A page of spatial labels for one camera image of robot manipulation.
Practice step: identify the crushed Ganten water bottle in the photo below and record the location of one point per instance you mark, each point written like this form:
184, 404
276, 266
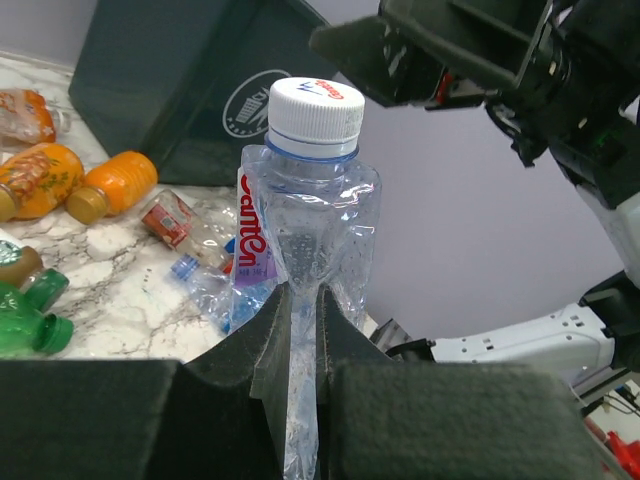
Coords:
307, 215

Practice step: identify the green plastic bottle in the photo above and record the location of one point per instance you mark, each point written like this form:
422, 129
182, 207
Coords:
27, 326

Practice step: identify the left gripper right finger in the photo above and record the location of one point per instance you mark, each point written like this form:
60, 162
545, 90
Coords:
383, 419

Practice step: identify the dark green plastic bin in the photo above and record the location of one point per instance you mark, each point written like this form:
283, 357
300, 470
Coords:
186, 82

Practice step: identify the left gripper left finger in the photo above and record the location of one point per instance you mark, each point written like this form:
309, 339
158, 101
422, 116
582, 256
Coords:
219, 416

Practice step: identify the plain orange juice bottle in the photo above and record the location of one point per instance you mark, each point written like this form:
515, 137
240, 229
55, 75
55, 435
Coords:
113, 188

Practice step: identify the crushed orange label bottle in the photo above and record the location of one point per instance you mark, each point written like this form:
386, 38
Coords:
27, 118

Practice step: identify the small red label bottle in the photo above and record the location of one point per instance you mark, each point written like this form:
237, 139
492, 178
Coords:
168, 217

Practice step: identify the Starbucks coffee bottle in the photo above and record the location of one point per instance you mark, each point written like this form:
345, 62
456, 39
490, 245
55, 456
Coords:
18, 260

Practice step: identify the orange juice bottle patterned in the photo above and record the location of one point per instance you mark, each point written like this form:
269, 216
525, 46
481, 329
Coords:
38, 180

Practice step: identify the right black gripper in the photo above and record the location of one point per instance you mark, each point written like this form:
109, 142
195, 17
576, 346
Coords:
552, 71

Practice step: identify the red object background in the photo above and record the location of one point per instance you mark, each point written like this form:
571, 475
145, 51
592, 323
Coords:
626, 454

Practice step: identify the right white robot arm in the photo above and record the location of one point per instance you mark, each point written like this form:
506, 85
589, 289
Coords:
463, 97

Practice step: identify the light blue label bottle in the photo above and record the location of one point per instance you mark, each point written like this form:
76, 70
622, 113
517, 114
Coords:
226, 305

